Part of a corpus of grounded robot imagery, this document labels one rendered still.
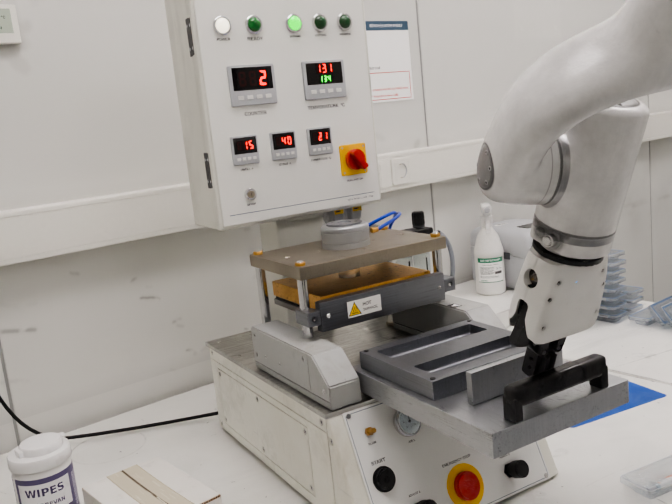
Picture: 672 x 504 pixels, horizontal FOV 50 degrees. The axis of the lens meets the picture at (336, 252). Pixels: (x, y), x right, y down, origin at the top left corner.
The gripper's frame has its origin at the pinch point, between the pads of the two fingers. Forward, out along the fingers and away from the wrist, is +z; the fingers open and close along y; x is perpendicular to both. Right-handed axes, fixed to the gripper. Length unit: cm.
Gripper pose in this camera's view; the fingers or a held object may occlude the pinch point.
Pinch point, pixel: (538, 362)
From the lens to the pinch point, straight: 88.9
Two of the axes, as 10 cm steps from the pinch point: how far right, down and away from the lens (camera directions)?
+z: -0.8, 8.8, 4.6
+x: -5.1, -4.4, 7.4
